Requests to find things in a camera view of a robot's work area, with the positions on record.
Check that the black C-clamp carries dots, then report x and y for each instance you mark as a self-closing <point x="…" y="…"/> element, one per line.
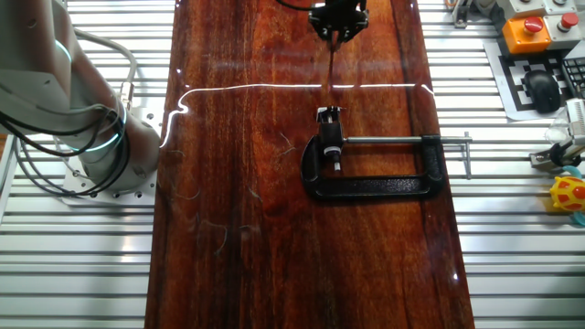
<point x="365" y="186"/>

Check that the grey control box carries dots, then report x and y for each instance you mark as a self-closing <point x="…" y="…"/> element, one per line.
<point x="525" y="9"/>

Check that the orange emergency stop box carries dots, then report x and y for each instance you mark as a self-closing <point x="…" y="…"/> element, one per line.
<point x="518" y="41"/>

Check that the silver metal bracket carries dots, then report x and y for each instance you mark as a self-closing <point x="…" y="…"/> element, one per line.
<point x="462" y="13"/>

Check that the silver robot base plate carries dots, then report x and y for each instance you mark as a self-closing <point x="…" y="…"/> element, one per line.
<point x="141" y="192"/>

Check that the black keyboard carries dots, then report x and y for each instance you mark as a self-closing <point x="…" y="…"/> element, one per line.
<point x="577" y="75"/>

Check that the checkered marker sheet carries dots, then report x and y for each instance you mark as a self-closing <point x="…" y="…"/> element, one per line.
<point x="514" y="91"/>

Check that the clear plastic cup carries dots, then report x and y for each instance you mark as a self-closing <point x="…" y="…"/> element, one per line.
<point x="555" y="134"/>

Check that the grey emergency stop box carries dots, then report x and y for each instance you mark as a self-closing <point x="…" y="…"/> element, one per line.
<point x="555" y="39"/>

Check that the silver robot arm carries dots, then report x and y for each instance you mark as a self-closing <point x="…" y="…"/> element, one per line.
<point x="123" y="151"/>

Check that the silver ribbed camera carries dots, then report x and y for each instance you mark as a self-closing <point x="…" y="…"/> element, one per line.
<point x="578" y="119"/>

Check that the yellow orange toy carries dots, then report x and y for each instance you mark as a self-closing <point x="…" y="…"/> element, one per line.
<point x="569" y="194"/>

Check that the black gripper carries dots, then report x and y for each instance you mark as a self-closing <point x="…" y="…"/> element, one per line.
<point x="340" y="16"/>

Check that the black computer mouse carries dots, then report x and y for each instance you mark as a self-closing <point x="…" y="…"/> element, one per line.
<point x="542" y="91"/>

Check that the silver camera mount bracket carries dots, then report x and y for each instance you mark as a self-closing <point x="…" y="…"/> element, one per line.
<point x="560" y="155"/>

